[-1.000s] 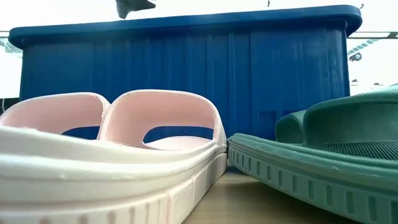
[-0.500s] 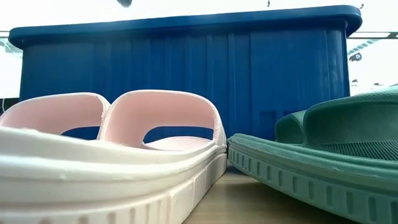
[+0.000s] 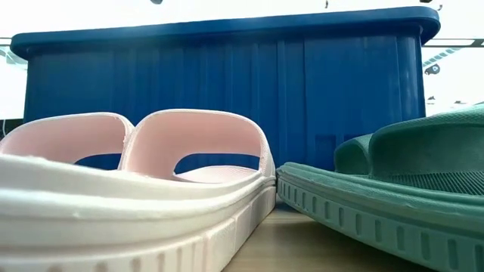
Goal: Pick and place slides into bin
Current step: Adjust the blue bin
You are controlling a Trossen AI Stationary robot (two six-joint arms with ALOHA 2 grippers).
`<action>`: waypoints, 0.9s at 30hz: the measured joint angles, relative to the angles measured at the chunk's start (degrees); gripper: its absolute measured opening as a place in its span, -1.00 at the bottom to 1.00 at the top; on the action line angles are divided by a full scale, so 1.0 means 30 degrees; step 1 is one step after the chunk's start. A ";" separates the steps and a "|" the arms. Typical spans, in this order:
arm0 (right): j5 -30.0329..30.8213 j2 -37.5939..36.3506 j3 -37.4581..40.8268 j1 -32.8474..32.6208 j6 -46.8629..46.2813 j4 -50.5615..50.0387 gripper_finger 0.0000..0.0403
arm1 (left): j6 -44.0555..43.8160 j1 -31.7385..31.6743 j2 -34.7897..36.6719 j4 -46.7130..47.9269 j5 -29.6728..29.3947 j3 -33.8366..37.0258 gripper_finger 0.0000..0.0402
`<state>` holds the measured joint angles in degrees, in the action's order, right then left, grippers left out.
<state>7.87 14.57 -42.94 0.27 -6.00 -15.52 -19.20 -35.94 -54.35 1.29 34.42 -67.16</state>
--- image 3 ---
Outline grey ceiling rail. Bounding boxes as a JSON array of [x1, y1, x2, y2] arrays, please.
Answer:
[[0, 36, 484, 48]]

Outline pink slide sandal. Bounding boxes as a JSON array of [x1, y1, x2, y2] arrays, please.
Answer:
[[0, 108, 278, 272], [0, 112, 135, 171]]

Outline blue plastic bin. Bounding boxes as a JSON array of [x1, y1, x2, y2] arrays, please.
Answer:
[[10, 5, 442, 173]]

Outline black background monitor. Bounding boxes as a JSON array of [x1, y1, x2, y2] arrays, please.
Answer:
[[0, 118, 24, 141]]

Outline green slide sandal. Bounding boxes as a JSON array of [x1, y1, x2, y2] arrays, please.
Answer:
[[334, 132, 374, 178], [275, 104, 484, 272]]

